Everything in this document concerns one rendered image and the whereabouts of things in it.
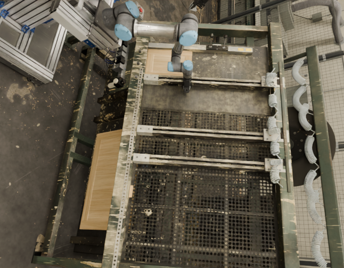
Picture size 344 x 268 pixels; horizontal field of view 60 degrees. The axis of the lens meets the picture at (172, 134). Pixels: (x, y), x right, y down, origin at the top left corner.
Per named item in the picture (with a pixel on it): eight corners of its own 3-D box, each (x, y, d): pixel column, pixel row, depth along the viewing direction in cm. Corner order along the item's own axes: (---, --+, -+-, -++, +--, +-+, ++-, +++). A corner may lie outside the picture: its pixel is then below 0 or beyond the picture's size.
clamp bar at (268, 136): (138, 126, 246) (134, 113, 224) (284, 135, 241) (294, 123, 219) (137, 137, 242) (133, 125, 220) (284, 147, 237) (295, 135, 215)
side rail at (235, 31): (152, 28, 293) (151, 20, 283) (264, 34, 288) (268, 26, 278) (151, 33, 291) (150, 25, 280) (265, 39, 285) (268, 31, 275)
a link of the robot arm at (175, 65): (168, 61, 237) (182, 63, 236) (167, 73, 232) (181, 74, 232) (168, 55, 229) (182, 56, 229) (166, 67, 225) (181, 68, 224)
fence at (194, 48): (148, 45, 278) (148, 42, 274) (251, 50, 273) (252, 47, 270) (148, 49, 276) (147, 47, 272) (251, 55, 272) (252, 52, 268)
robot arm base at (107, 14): (99, 21, 200) (111, 15, 195) (104, 4, 206) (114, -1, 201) (114, 35, 211) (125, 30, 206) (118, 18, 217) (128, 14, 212)
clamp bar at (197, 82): (145, 76, 265) (142, 60, 242) (280, 83, 259) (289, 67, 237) (144, 86, 261) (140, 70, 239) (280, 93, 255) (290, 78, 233)
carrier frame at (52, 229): (82, 45, 326) (142, 21, 284) (153, 101, 432) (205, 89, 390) (30, 263, 243) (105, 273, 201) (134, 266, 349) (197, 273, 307)
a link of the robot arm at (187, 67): (182, 58, 226) (193, 59, 225) (182, 67, 236) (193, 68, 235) (181, 67, 223) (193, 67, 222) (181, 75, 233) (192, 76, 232)
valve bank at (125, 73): (106, 39, 275) (126, 31, 263) (116, 48, 286) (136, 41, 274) (97, 85, 256) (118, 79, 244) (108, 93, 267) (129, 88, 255)
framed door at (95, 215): (98, 134, 294) (97, 133, 292) (143, 126, 266) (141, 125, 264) (81, 229, 260) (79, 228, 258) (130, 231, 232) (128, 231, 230)
